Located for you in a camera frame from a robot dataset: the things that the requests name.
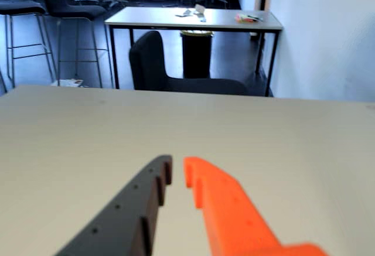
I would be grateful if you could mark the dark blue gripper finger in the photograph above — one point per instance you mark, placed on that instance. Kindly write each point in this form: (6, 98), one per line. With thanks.
(123, 218)

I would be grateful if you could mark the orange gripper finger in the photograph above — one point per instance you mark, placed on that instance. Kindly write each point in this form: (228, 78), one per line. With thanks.
(231, 218)

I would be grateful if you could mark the flat box on floor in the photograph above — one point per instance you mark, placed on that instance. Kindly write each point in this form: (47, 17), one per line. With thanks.
(68, 82)

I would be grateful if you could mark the black upholstered chair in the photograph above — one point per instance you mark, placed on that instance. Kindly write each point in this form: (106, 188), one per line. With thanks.
(149, 62)

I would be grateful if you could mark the black trash bin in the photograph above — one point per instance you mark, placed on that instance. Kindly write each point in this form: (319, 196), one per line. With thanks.
(196, 56)

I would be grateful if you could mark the colourful small item pile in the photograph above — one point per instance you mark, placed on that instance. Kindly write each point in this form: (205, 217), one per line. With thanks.
(244, 18)

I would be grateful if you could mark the white crumpled paper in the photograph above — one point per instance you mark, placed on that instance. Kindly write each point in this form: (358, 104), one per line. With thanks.
(199, 8)

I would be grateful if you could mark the dark bar stool metal legs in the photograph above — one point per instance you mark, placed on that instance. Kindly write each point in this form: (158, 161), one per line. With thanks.
(20, 8)
(67, 4)

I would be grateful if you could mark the grey table black frame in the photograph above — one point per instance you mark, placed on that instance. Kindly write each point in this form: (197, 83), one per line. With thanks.
(222, 18)

